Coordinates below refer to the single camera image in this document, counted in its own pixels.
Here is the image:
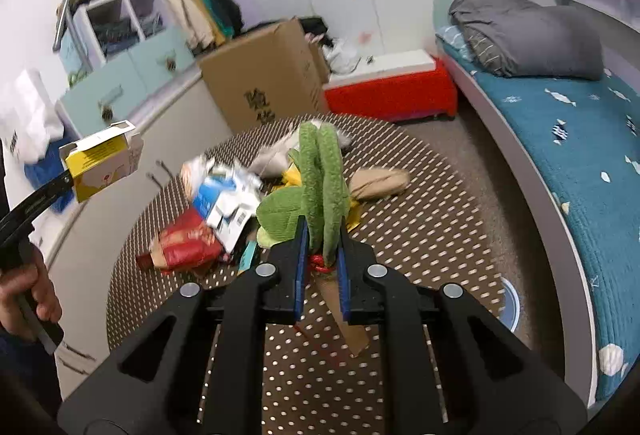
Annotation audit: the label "orange white snack wrapper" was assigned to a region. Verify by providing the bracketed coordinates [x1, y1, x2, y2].
[180, 154, 216, 202]

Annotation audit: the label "red snack bag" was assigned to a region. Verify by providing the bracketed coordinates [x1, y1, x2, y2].
[136, 206, 224, 275]

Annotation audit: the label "beige crumpled paper bag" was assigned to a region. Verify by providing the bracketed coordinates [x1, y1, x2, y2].
[348, 168, 410, 201]

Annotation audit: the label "large brown cardboard box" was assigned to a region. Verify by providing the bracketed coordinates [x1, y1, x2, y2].
[198, 19, 329, 132]

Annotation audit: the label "grey folded blanket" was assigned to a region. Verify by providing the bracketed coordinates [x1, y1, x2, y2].
[449, 0, 604, 80]

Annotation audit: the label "light blue trash bin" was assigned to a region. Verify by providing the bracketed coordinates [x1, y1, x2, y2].
[499, 277, 521, 333]

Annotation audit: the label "white plastic bag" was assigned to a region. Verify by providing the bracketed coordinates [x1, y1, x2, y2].
[322, 39, 361, 75]

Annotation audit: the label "teal drawer cabinet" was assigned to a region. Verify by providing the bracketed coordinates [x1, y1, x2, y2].
[53, 0, 194, 137]

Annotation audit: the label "blue shopping bag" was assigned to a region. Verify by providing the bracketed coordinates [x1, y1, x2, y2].
[24, 136, 74, 214]

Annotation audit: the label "teal quilted bed cover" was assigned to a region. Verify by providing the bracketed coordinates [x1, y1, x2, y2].
[436, 37, 639, 403]

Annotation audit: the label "white bed frame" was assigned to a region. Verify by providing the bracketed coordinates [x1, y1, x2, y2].
[438, 48, 598, 408]

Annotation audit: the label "green plush toy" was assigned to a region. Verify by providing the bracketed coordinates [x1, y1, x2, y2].
[256, 123, 351, 273]

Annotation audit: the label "yellow white small box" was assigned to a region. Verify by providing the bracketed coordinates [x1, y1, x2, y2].
[58, 120, 144, 203]

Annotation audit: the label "yellow crumpled paper bag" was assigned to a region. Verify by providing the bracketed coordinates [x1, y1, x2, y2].
[276, 163, 362, 233]

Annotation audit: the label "white blue torn carton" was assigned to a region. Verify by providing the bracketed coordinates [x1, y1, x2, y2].
[192, 158, 262, 253]

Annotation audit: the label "hanging clothes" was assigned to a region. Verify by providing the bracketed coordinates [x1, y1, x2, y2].
[166, 0, 244, 52]

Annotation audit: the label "grey white plastic mailer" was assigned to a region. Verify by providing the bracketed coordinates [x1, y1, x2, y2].
[248, 118, 328, 179]

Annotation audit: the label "person's left hand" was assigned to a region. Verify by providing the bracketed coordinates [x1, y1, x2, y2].
[0, 244, 63, 342]

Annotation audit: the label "red storage bench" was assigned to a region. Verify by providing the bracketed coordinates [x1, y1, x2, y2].
[324, 59, 458, 122]

